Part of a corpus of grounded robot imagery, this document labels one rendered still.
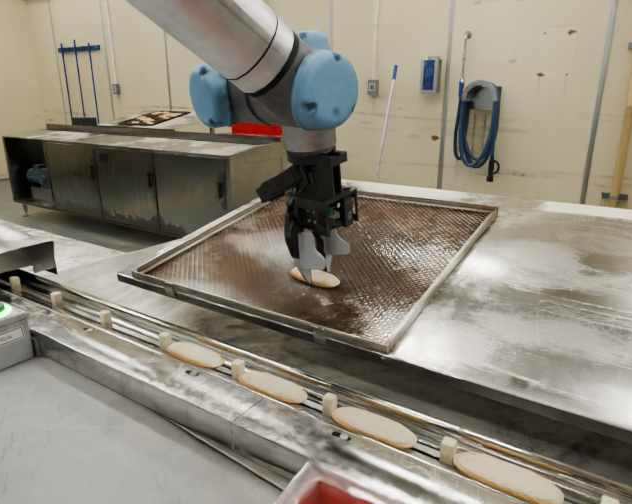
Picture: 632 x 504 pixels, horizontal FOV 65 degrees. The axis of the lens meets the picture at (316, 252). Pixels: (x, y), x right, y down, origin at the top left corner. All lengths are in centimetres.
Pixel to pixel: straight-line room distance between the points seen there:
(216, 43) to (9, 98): 793
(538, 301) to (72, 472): 62
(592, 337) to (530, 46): 362
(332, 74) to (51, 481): 50
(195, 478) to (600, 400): 43
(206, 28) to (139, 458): 44
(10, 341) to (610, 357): 80
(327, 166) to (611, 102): 354
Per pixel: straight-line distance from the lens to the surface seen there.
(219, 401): 61
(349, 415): 58
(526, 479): 54
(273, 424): 57
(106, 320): 86
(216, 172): 350
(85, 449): 65
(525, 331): 71
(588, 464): 65
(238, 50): 47
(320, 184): 71
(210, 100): 60
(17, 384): 82
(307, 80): 49
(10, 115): 836
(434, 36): 444
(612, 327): 74
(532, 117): 420
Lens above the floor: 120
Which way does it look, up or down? 18 degrees down
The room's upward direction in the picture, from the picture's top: straight up
